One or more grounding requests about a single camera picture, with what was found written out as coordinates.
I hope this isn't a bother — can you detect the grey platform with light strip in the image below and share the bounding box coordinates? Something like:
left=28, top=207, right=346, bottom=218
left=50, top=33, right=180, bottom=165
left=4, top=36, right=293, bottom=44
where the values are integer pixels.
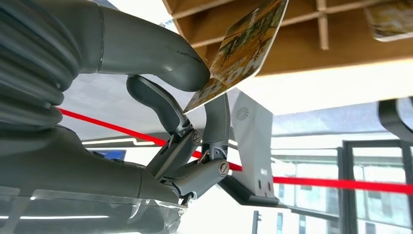
left=80, top=132, right=169, bottom=148

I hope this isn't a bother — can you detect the black office chair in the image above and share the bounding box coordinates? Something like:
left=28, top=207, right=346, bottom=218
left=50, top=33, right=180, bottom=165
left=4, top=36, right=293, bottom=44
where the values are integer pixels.
left=378, top=97, right=413, bottom=143

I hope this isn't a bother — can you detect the wooden card slot box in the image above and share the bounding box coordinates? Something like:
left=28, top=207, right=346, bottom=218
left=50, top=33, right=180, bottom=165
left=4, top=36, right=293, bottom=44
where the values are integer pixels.
left=161, top=0, right=413, bottom=77

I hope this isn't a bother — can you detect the black window frame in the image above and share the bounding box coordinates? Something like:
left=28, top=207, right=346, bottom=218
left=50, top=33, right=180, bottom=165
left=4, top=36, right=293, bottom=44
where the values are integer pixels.
left=251, top=138, right=413, bottom=234

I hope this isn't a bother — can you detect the red barrier belt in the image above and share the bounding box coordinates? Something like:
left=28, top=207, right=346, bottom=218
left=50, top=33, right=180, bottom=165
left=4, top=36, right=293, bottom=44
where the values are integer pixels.
left=58, top=108, right=413, bottom=196

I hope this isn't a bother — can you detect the blue display screen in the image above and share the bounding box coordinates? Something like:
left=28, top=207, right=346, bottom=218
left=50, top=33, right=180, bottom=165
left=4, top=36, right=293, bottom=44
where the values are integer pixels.
left=90, top=149, right=127, bottom=161

